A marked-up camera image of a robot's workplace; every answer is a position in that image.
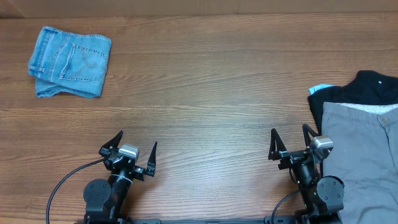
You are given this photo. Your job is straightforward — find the grey cotton shorts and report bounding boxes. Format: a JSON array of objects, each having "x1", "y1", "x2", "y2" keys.
[{"x1": 322, "y1": 102, "x2": 397, "y2": 223}]

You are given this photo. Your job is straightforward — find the light blue cloth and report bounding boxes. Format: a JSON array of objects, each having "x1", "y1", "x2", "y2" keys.
[{"x1": 308, "y1": 83, "x2": 334, "y2": 95}]

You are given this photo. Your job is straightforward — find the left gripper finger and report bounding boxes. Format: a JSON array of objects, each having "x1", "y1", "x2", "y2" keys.
[
  {"x1": 146, "y1": 142, "x2": 157, "y2": 177},
  {"x1": 101, "y1": 130, "x2": 124, "y2": 149}
]

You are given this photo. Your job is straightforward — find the folded blue denim jeans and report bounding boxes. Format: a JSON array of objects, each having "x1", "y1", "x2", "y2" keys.
[{"x1": 28, "y1": 26, "x2": 112, "y2": 98}]

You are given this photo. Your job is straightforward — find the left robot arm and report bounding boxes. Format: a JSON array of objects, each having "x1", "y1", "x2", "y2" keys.
[{"x1": 83, "y1": 131, "x2": 157, "y2": 223}]

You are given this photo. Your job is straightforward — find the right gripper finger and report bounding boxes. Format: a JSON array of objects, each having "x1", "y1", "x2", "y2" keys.
[
  {"x1": 268, "y1": 128, "x2": 287, "y2": 161},
  {"x1": 302, "y1": 124, "x2": 319, "y2": 146}
]

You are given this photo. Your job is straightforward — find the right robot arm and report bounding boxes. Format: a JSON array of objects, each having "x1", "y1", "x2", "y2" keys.
[{"x1": 268, "y1": 124, "x2": 345, "y2": 223}]

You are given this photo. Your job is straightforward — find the black garment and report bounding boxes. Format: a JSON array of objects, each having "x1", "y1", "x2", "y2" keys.
[{"x1": 307, "y1": 70, "x2": 397, "y2": 132}]

